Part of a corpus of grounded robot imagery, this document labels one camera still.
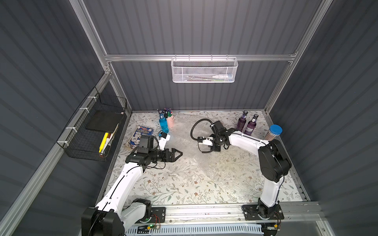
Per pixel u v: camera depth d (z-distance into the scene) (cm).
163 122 108
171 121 105
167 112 103
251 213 73
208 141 83
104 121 76
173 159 68
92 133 73
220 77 89
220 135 69
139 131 105
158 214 74
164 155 68
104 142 71
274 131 85
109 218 41
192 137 75
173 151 69
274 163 50
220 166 91
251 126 96
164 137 72
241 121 97
